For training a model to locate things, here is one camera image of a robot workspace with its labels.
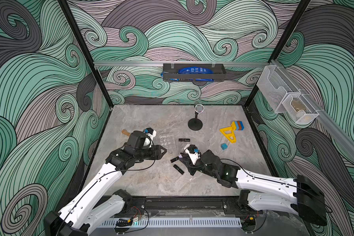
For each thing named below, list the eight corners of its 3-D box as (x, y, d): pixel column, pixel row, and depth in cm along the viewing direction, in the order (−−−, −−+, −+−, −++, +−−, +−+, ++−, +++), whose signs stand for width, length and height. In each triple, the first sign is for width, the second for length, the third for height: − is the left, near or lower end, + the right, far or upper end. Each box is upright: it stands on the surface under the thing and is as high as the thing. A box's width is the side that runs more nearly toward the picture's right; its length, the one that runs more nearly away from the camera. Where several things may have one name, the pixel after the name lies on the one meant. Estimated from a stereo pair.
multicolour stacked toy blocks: (236, 130, 107) (238, 127, 105) (234, 123, 112) (235, 120, 109) (243, 130, 107) (245, 127, 105) (240, 123, 112) (242, 120, 109)
